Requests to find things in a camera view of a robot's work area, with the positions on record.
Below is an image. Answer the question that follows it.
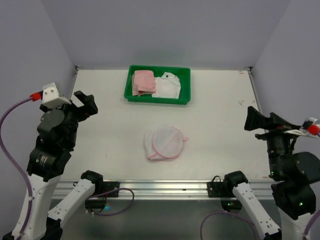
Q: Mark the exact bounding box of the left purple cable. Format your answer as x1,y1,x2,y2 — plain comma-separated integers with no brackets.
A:
0,92,42,237

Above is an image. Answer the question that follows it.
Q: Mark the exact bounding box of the aluminium mounting rail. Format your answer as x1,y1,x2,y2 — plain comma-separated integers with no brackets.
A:
53,179,273,200

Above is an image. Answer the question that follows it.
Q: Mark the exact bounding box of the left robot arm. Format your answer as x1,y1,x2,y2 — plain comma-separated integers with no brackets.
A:
2,90,103,240

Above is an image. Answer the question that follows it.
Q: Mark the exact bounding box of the white mesh laundry bag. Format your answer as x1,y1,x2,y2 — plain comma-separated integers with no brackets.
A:
144,124,189,161

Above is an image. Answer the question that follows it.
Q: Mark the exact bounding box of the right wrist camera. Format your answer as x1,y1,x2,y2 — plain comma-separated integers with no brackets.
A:
284,117,320,138

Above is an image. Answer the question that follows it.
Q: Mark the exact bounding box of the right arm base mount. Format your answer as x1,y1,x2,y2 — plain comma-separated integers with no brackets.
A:
206,172,248,213

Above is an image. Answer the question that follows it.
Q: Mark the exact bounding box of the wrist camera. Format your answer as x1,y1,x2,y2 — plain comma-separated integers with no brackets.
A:
284,117,320,138
42,82,71,109

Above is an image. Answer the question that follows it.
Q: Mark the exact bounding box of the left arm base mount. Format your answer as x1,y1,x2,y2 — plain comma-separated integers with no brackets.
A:
84,181,120,213

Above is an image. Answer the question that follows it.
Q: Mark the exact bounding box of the green plastic tray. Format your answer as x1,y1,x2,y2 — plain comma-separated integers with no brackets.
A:
124,65,191,105

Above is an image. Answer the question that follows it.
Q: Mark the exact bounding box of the white bra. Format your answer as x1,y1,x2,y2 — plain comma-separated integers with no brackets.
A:
151,72,181,99

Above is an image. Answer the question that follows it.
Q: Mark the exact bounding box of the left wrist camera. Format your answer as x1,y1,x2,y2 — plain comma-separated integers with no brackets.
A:
42,82,71,109

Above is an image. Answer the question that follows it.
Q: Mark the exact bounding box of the pink bra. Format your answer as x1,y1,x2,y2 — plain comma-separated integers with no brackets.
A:
131,70,156,96

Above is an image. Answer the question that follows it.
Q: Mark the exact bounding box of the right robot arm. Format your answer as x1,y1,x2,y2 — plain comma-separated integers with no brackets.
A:
223,106,320,240

